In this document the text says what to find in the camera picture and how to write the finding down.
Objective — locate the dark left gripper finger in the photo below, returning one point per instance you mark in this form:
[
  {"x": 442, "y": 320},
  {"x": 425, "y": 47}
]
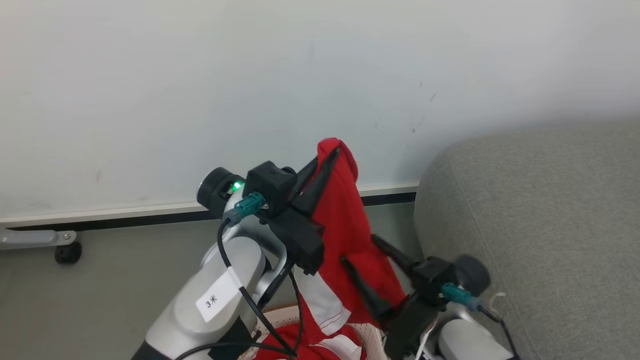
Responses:
[
  {"x": 303, "y": 179},
  {"x": 320, "y": 186}
]

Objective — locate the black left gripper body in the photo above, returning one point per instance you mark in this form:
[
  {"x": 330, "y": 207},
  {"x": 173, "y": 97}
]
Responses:
[{"x": 300, "y": 240}]

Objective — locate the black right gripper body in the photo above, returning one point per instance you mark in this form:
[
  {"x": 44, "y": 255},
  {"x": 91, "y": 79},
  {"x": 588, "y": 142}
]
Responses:
[{"x": 432, "y": 277}]

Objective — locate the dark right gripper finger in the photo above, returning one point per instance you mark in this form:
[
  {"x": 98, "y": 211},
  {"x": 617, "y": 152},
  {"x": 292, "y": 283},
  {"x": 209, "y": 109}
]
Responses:
[
  {"x": 395, "y": 254},
  {"x": 367, "y": 292}
]

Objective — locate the red and white jersey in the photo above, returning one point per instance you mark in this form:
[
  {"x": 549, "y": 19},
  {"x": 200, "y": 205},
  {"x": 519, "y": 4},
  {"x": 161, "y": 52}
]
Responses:
[{"x": 345, "y": 230}]

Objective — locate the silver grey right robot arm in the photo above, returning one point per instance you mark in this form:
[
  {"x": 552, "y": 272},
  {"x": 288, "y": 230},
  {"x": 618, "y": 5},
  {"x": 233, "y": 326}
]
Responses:
[{"x": 470, "y": 340}]

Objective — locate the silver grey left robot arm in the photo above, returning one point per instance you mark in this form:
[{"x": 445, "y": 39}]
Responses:
[{"x": 200, "y": 280}]

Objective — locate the cream perforated laundry basket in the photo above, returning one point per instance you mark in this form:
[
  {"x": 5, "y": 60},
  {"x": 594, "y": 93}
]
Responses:
[{"x": 372, "y": 337}]

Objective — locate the grey fabric sofa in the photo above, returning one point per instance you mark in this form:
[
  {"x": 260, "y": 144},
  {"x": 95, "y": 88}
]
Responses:
[{"x": 540, "y": 225}]

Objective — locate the white and black baseboard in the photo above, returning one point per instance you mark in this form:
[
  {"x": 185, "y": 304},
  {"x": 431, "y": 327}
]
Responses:
[{"x": 125, "y": 212}]

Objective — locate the black caster wheel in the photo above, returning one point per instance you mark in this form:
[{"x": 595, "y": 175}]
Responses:
[{"x": 68, "y": 253}]

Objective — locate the grey metal stand leg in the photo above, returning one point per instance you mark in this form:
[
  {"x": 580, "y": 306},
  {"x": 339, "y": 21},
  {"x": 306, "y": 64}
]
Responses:
[{"x": 30, "y": 238}]

